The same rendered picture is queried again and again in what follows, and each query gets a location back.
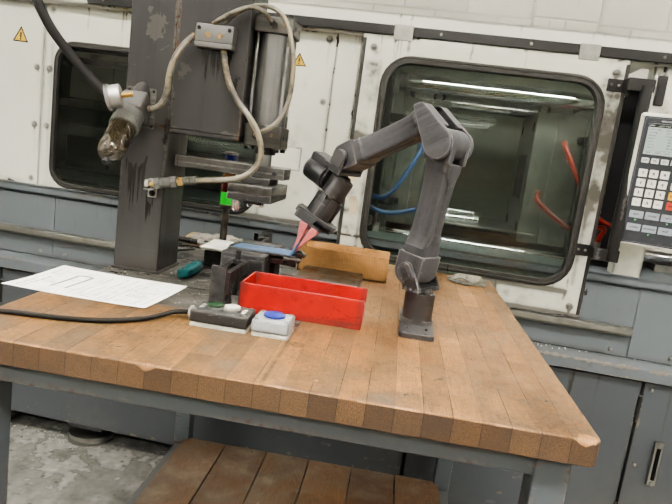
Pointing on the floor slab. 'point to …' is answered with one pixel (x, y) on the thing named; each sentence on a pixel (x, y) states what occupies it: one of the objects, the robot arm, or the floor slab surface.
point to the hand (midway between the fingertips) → (296, 247)
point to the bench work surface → (314, 395)
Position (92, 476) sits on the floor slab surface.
